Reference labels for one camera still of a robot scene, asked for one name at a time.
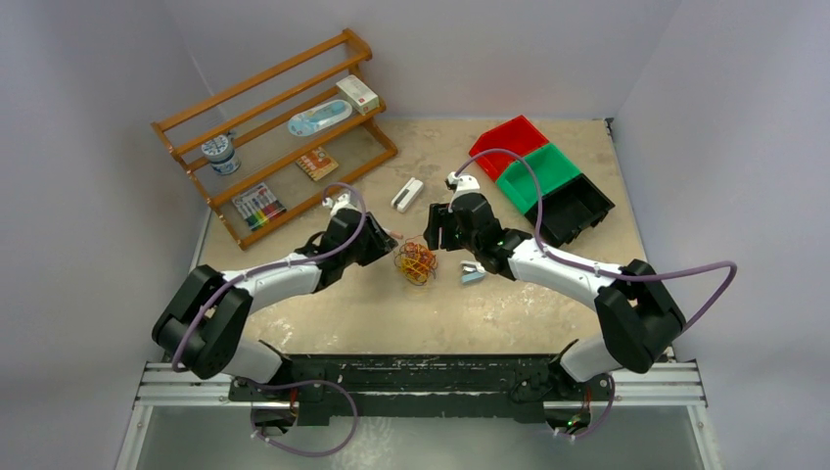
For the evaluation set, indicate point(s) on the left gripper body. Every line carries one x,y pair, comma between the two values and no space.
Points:
370,247

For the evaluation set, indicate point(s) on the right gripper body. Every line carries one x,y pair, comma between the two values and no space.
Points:
453,239

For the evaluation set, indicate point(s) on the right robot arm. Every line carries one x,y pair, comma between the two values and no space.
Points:
638,320

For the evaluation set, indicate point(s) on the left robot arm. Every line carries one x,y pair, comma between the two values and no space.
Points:
202,326

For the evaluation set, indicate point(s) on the white blue staple remover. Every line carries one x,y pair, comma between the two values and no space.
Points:
471,272

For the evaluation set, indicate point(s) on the white stapler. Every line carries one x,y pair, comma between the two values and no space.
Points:
405,197

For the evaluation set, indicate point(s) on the green plastic bin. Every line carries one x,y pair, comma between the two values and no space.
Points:
551,168

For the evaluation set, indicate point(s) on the orange snack packet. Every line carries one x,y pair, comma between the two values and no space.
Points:
317,163

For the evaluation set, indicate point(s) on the red plastic bin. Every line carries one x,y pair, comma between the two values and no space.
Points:
517,135

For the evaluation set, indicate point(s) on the black plastic bin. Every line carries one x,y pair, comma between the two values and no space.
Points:
572,208

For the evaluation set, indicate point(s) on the coloured marker set pack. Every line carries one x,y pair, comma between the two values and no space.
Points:
258,206

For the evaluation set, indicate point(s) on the blue white oval package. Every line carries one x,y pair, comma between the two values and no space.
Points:
319,118

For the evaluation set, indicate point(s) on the wooden shelf rack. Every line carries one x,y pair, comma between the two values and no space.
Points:
255,112

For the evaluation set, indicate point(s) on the white red box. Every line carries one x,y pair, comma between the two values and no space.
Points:
361,97

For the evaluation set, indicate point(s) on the blue white tape roll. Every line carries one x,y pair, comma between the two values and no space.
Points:
221,155

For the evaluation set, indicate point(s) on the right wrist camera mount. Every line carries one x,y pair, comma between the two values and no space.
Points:
460,183

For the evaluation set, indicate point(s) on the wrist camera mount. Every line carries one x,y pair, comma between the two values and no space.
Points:
460,183
341,203

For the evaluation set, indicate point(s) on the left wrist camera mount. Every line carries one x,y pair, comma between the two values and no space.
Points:
341,203

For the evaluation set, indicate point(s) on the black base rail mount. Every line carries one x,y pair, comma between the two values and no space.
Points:
526,388

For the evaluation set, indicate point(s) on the aluminium frame rail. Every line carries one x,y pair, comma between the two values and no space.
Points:
672,384

